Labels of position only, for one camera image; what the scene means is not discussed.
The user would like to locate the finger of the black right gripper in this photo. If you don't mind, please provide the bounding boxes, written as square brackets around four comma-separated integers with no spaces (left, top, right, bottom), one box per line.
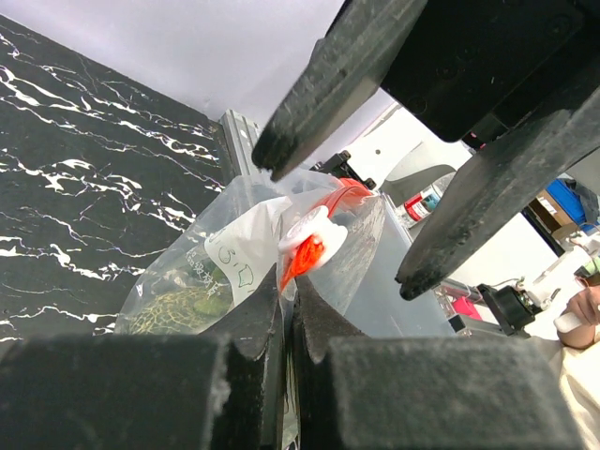
[251,0,428,182]

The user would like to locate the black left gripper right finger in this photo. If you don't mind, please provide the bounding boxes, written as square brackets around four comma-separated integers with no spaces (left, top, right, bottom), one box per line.
[292,277,584,449]

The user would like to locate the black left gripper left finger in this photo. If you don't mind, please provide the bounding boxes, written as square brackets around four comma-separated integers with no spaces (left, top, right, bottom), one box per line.
[1,271,284,449]

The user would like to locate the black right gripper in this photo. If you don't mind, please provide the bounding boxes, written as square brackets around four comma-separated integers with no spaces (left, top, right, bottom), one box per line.
[382,1,599,300]

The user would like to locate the fake green netted melon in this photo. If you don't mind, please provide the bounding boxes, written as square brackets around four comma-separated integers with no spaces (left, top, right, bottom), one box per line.
[124,287,233,335]

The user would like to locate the clear zip bag with vegetables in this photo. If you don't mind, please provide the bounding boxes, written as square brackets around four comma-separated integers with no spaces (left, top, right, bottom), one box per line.
[116,172,410,437]

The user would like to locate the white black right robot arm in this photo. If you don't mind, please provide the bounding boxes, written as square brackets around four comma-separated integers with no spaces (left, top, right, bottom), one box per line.
[252,1,599,300]

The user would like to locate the person hand in background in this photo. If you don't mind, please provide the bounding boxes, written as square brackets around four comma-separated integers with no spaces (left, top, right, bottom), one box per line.
[558,286,599,350]

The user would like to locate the background clutter boxes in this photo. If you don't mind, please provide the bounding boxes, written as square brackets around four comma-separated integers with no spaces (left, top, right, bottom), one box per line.
[521,177,599,257]

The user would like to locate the aluminium frame rail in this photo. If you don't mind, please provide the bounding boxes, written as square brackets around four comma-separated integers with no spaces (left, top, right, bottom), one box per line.
[219,109,262,175]

